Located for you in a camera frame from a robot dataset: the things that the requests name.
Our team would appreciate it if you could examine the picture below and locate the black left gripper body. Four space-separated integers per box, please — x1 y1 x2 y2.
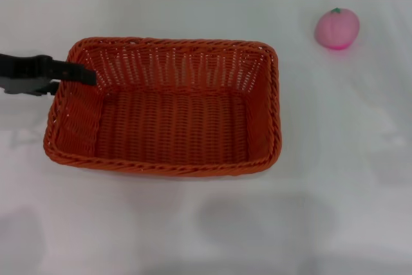
0 52 54 95

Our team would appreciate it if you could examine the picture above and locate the orange woven plastic basket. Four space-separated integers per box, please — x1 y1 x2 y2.
43 36 283 178

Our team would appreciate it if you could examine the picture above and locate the pink peach toy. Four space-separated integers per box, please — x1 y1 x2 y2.
314 7 361 52

